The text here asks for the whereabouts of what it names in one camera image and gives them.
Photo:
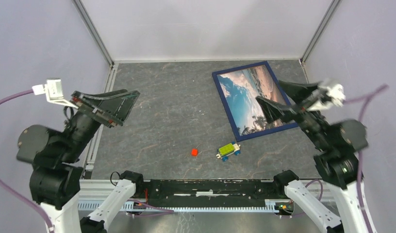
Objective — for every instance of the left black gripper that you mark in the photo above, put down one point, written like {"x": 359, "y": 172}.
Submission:
{"x": 113, "y": 106}

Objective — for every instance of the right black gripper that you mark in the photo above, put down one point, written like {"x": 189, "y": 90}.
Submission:
{"x": 273, "y": 109}

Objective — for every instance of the beach landscape photo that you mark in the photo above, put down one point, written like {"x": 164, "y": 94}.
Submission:
{"x": 249, "y": 99}

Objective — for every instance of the wooden picture frame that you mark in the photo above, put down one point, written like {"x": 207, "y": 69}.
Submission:
{"x": 223, "y": 106}

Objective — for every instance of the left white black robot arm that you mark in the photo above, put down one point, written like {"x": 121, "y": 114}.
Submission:
{"x": 55, "y": 180}

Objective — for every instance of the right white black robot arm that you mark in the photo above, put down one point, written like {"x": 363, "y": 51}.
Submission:
{"x": 340, "y": 145}

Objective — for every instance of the green blue toy brick car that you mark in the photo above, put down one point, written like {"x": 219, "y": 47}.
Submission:
{"x": 225, "y": 151}

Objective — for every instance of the small orange cube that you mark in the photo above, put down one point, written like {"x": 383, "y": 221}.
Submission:
{"x": 194, "y": 152}

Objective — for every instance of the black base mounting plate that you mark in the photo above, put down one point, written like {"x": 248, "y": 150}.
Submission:
{"x": 208, "y": 193}

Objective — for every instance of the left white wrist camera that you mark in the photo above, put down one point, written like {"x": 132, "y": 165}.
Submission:
{"x": 53, "y": 92}

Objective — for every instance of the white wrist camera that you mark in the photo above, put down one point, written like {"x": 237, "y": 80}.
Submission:
{"x": 329, "y": 93}
{"x": 53, "y": 92}

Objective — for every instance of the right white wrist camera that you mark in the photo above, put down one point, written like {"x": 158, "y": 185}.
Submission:
{"x": 329, "y": 93}

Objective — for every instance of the left corner aluminium post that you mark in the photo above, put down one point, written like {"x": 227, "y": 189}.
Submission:
{"x": 93, "y": 31}

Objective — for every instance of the corner aluminium post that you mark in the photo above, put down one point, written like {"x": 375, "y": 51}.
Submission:
{"x": 93, "y": 31}
{"x": 334, "y": 4}

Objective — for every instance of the white slotted cable duct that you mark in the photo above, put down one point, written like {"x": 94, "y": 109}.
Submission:
{"x": 129, "y": 206}

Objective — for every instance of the right corner aluminium post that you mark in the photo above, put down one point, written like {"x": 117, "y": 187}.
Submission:
{"x": 334, "y": 4}

